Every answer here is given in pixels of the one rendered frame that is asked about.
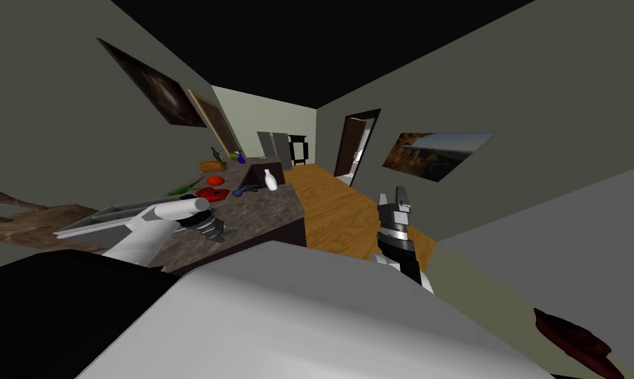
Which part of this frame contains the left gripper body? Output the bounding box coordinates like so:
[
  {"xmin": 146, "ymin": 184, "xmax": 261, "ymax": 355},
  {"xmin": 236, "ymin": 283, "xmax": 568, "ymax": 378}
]
[{"xmin": 193, "ymin": 215, "xmax": 239, "ymax": 244}]

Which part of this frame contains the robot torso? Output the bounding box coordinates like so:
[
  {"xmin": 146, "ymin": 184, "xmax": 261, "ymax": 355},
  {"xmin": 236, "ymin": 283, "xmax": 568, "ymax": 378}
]
[{"xmin": 74, "ymin": 240, "xmax": 556, "ymax": 379}]

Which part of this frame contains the grey metal sink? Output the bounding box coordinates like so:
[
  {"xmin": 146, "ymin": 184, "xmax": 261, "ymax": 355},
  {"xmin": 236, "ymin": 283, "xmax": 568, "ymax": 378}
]
[{"xmin": 53, "ymin": 194, "xmax": 198, "ymax": 241}]

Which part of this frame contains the black side table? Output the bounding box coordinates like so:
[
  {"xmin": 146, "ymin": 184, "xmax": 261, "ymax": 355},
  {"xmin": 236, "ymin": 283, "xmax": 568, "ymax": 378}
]
[{"xmin": 288, "ymin": 134, "xmax": 310, "ymax": 167}]

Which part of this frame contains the red plate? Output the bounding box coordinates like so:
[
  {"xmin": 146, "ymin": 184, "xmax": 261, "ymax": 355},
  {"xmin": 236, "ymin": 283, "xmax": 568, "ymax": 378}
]
[{"xmin": 194, "ymin": 186, "xmax": 232, "ymax": 204}]

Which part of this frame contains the grey refrigerator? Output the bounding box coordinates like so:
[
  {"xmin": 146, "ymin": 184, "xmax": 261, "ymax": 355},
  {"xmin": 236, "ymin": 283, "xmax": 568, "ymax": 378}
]
[{"xmin": 256, "ymin": 131, "xmax": 293, "ymax": 171}]

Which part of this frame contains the green vegetable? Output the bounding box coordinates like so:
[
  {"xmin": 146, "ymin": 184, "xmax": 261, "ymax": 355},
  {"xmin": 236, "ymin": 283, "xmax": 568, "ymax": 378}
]
[{"xmin": 164, "ymin": 177, "xmax": 206, "ymax": 198}]

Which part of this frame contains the dark wall picture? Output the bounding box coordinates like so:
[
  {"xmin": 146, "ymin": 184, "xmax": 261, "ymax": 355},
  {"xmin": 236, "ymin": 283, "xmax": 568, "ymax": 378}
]
[{"xmin": 95, "ymin": 37, "xmax": 208, "ymax": 129}]

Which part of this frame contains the dark red cushion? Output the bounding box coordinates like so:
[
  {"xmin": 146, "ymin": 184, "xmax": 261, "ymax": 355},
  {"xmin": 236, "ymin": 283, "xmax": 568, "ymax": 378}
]
[{"xmin": 533, "ymin": 307, "xmax": 627, "ymax": 379}]

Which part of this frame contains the brown framed wall picture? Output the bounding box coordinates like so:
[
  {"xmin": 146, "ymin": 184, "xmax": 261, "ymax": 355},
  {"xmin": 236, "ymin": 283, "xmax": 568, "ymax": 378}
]
[{"xmin": 187, "ymin": 88, "xmax": 243, "ymax": 157}]

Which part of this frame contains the brown door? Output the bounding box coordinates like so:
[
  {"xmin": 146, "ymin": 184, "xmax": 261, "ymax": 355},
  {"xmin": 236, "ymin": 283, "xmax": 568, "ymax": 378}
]
[{"xmin": 333, "ymin": 116, "xmax": 368, "ymax": 178}]

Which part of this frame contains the landscape wall picture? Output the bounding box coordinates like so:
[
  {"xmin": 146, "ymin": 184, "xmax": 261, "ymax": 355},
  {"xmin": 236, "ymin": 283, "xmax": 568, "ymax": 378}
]
[{"xmin": 382, "ymin": 132, "xmax": 497, "ymax": 183}]

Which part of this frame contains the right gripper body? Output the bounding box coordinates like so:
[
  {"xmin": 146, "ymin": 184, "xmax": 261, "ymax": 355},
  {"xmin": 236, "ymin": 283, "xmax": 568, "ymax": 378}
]
[{"xmin": 377, "ymin": 201, "xmax": 413, "ymax": 234}]

